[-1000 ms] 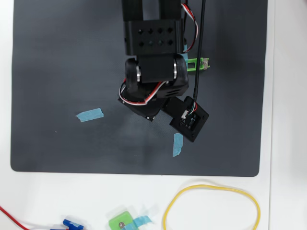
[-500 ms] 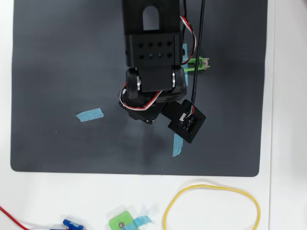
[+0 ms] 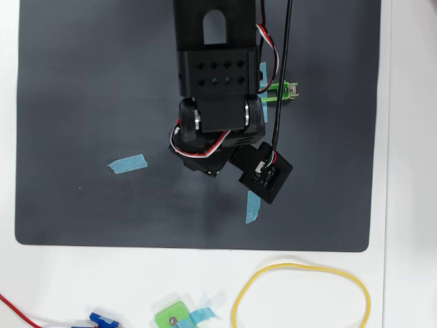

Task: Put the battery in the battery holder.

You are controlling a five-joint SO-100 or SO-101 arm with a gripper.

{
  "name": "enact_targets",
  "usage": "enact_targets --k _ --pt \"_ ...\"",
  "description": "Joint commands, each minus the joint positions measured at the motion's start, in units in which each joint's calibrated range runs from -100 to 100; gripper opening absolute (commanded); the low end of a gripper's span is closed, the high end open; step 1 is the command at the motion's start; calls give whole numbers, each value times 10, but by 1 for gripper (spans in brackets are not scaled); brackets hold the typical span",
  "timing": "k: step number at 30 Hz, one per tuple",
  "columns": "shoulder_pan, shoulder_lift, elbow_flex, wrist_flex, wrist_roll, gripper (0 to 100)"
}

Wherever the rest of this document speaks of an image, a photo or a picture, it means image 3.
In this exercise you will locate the long blue tape strip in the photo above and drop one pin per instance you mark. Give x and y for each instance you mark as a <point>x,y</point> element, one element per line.
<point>264,112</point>

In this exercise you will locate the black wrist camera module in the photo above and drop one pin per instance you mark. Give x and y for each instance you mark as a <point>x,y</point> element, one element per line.
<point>269,177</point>

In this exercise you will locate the blue tape on green block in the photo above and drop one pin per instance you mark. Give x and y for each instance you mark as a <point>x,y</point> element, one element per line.
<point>203,313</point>

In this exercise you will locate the dark grey work mat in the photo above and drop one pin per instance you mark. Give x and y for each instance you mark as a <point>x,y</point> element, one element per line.
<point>68,85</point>

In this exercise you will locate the green block with screw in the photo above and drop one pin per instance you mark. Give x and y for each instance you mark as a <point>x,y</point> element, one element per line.
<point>167,314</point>

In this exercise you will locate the green battery holder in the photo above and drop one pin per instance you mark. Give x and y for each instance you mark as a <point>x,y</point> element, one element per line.
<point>292,89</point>

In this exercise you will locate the yellow rubber band loop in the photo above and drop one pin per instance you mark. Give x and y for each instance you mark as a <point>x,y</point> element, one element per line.
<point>246,287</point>

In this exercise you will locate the short blue tape strip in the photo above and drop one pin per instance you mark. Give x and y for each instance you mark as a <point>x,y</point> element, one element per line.
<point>252,210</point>

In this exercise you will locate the blue plastic connector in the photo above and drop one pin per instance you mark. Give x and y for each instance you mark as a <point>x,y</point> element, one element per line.
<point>99,319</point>

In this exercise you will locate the blue tape strip torn end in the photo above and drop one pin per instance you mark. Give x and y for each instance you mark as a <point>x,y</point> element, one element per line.
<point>129,163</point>

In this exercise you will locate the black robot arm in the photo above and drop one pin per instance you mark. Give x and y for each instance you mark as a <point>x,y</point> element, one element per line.
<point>218,75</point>

